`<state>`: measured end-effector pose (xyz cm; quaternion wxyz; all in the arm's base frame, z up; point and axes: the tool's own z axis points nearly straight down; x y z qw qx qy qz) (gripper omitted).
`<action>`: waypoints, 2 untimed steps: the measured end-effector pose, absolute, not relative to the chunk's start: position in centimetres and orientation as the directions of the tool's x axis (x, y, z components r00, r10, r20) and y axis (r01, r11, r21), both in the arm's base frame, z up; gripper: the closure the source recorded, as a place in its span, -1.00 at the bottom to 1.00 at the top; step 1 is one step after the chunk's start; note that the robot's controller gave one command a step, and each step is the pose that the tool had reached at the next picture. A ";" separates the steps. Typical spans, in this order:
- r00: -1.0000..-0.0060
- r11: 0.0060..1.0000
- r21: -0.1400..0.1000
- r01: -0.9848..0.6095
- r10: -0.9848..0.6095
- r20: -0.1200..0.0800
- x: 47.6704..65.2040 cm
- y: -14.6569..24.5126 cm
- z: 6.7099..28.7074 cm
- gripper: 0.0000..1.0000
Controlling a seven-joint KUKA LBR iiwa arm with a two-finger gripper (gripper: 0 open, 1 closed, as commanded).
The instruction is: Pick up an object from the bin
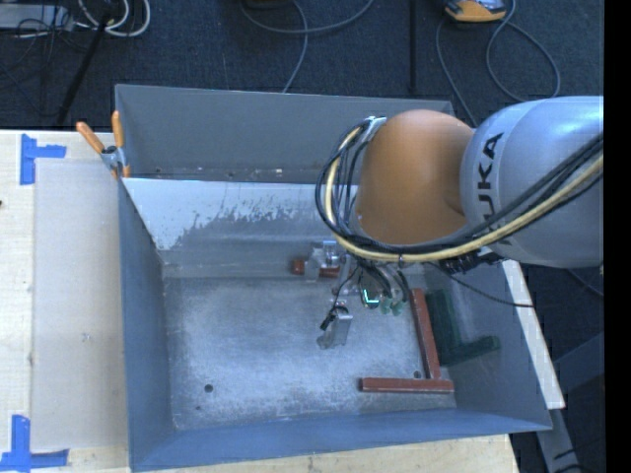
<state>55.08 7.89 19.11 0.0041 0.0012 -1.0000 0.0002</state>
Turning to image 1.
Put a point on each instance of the grey metal bin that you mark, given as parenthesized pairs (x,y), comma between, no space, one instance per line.
(256,343)

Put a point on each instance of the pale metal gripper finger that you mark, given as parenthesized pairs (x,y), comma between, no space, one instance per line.
(323,259)
(337,330)

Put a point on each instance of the red-brown flat block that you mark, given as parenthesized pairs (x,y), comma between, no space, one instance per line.
(297,267)
(425,333)
(406,385)

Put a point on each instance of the pale flat board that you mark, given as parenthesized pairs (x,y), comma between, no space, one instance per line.
(79,303)

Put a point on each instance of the dark green flat block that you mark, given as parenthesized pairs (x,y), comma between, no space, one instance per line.
(443,320)

